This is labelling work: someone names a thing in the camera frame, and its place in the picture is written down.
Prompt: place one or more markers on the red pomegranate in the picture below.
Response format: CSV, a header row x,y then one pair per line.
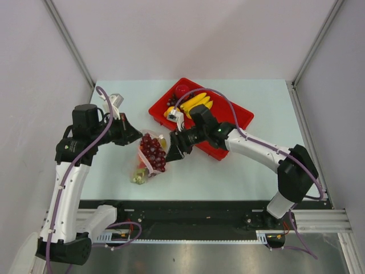
x,y
181,90

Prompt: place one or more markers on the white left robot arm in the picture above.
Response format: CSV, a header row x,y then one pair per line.
x,y
61,240

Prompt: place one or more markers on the red grape bunch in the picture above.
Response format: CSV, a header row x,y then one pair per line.
x,y
150,147

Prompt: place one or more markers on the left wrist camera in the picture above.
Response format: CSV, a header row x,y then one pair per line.
x,y
113,104

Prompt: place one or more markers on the dark grape bunch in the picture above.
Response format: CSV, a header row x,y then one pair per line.
x,y
173,100

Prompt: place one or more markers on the straight yellow banana bunch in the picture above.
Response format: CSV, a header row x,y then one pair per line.
x,y
200,99

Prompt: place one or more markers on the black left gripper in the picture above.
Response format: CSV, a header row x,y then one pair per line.
x,y
128,133

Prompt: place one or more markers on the green celery stalk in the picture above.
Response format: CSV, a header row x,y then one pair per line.
x,y
139,176

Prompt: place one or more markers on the curved yellow banana bunch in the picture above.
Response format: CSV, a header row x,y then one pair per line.
x,y
163,143

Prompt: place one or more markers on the red plastic tray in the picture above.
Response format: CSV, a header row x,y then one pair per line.
x,y
202,119

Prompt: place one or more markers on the clear pink-dotted zip bag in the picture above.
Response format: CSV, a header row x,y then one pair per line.
x,y
135,165

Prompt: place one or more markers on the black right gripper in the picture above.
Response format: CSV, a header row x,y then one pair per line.
x,y
178,138

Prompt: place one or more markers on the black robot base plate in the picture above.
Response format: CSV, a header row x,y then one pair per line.
x,y
193,221

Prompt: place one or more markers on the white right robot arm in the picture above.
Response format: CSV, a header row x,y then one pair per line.
x,y
294,167

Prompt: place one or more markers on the yellow lemon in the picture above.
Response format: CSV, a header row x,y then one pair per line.
x,y
168,111

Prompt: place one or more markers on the orange fruit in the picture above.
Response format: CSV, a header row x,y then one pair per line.
x,y
142,163

